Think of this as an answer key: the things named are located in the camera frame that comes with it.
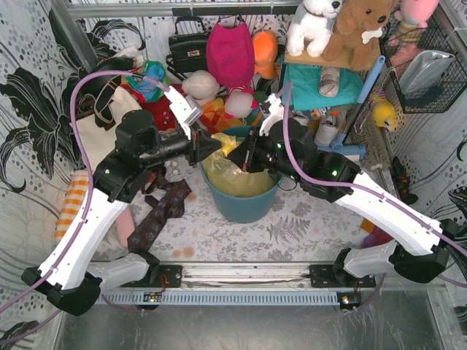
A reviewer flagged pink white plush doll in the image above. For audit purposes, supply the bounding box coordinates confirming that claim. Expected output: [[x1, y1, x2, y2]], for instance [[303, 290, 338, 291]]
[[224, 86, 258, 119]]

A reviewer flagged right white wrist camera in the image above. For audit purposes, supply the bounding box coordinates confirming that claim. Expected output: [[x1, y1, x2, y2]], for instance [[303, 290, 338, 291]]
[[259, 94, 284, 136]]

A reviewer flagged pink sock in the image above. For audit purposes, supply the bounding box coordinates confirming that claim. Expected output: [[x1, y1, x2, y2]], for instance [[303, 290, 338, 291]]
[[115, 207, 135, 248]]

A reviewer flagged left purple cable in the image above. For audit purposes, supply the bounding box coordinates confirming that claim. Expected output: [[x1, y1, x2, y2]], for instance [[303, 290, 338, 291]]
[[0, 71, 172, 343]]

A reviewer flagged black leather handbag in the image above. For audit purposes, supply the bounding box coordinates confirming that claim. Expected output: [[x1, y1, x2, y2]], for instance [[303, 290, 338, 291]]
[[166, 16, 210, 80]]

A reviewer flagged white plush bear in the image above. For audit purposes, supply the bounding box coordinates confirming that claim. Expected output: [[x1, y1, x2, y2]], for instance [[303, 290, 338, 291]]
[[182, 70, 220, 106]]

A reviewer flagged black wire basket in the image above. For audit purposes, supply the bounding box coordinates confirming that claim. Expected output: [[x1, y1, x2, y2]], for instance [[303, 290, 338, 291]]
[[379, 17, 466, 114]]

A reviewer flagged black butterfly toy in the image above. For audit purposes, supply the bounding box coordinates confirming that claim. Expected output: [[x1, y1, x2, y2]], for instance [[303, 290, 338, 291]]
[[390, 157, 418, 206]]

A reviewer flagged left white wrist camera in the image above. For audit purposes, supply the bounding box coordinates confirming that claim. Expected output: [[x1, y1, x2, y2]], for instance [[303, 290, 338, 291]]
[[164, 86, 203, 140]]

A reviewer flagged orange plush toy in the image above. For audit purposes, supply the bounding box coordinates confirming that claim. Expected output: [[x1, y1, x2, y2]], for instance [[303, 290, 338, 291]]
[[252, 31, 279, 79]]

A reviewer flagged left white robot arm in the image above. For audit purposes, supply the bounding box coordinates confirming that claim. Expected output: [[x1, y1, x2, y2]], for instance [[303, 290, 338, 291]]
[[21, 109, 221, 316]]

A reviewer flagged grey striped plush fish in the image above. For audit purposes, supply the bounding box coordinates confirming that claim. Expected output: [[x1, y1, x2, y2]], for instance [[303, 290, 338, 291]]
[[319, 66, 340, 98]]

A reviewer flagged wooden shelf board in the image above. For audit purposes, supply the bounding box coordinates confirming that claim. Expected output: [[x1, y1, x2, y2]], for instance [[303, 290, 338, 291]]
[[284, 47, 380, 71]]

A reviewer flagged red cloth garment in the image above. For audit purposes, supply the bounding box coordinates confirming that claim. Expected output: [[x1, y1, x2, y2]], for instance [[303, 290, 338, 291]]
[[140, 90, 177, 131]]

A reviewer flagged pink plush toy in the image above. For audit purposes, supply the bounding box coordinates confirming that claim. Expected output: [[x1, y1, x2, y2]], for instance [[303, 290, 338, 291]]
[[389, 0, 439, 46]]

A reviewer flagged teal folded cloth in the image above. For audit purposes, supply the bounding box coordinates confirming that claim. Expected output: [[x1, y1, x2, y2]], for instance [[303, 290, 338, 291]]
[[284, 64, 363, 112]]

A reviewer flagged white sneaker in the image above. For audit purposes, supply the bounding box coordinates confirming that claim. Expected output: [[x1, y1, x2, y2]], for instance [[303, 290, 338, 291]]
[[293, 115, 310, 132], [314, 115, 343, 147]]

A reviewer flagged dark patterned necktie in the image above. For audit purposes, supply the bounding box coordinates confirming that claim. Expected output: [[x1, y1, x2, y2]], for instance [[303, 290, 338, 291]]
[[127, 172, 191, 253]]

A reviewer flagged blue handled broom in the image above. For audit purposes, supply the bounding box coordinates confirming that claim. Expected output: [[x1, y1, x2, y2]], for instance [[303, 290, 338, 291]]
[[317, 55, 385, 161]]

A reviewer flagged cream canvas tote bag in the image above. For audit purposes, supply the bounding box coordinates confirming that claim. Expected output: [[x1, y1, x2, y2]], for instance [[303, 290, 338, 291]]
[[77, 87, 142, 172]]

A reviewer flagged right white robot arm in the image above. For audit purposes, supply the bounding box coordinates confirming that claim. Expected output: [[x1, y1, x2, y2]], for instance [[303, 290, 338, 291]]
[[228, 119, 458, 284]]

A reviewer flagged purple orange sock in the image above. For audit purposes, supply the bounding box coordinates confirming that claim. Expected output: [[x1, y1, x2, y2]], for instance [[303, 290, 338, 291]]
[[360, 219, 393, 248]]

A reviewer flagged silver pouch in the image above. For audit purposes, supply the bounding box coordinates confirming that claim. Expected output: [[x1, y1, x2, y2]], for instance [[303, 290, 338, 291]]
[[398, 50, 455, 95]]

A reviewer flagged white plush dog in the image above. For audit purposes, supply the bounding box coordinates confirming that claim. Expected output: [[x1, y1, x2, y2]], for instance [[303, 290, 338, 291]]
[[286, 0, 343, 58]]

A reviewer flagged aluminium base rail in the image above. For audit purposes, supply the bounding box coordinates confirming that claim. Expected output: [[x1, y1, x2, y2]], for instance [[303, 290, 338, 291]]
[[97, 262, 377, 310]]

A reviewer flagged yellow plastic trash bag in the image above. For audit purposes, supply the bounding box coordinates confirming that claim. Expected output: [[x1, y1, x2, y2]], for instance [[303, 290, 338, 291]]
[[201, 133, 279, 198]]

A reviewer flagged orange checkered towel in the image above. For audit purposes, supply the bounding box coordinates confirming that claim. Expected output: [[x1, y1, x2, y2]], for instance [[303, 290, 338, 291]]
[[54, 170, 88, 243]]

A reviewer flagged right white sneaker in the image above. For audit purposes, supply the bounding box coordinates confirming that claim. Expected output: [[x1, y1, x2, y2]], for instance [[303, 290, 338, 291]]
[[314, 115, 343, 147]]

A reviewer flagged left white sneaker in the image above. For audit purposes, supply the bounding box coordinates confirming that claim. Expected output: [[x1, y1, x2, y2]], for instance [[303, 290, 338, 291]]
[[293, 115, 310, 132]]

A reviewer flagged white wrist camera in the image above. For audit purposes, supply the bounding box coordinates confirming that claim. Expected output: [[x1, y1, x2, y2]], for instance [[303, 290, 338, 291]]
[[259, 94, 284, 136], [164, 86, 203, 140]]

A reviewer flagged colorful scarf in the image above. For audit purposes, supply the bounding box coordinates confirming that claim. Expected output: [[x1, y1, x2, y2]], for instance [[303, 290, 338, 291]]
[[121, 61, 170, 104]]

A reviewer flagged yellow plush duck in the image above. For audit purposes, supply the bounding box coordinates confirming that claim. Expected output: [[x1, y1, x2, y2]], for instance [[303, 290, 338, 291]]
[[370, 93, 396, 132]]

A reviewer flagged brown plush dog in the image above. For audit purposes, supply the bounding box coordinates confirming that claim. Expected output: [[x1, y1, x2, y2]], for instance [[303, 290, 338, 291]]
[[322, 0, 398, 71]]

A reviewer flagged blue plastic trash bin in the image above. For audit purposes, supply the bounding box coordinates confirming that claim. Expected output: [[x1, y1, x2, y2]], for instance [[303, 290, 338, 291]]
[[201, 126, 282, 224]]

